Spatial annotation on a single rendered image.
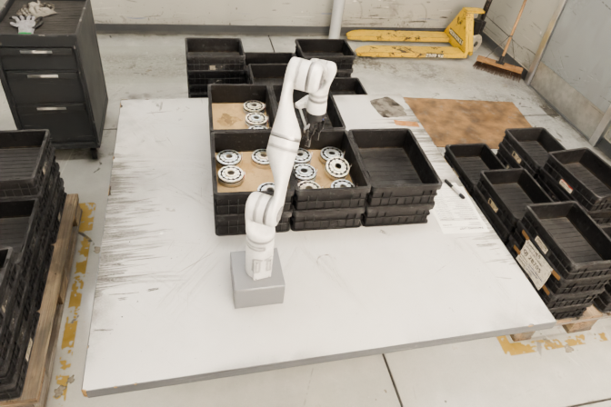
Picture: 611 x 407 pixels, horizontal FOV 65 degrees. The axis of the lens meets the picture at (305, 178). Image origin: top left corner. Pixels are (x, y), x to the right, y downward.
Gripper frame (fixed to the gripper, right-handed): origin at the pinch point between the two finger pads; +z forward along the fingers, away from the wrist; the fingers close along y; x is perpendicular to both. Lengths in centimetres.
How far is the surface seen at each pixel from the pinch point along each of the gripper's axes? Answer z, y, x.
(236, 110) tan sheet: 17, 16, 53
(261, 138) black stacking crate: 10.5, -1.3, 24.2
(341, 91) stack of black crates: 63, 142, 62
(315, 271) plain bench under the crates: 30, -32, -27
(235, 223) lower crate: 23.7, -37.4, 7.4
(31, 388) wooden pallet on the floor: 86, -112, 48
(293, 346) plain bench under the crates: 30, -62, -39
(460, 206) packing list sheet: 30, 41, -58
